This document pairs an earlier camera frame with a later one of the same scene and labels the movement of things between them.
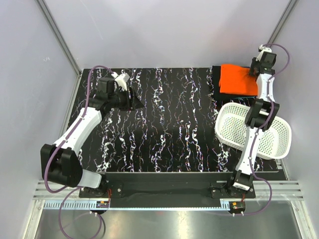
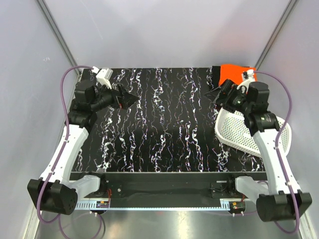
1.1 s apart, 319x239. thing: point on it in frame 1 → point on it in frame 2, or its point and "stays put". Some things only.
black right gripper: x=253 y=71 → x=222 y=92
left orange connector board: x=102 y=204 stays put
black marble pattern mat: x=174 y=131 stays put
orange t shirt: x=236 y=79 stays put
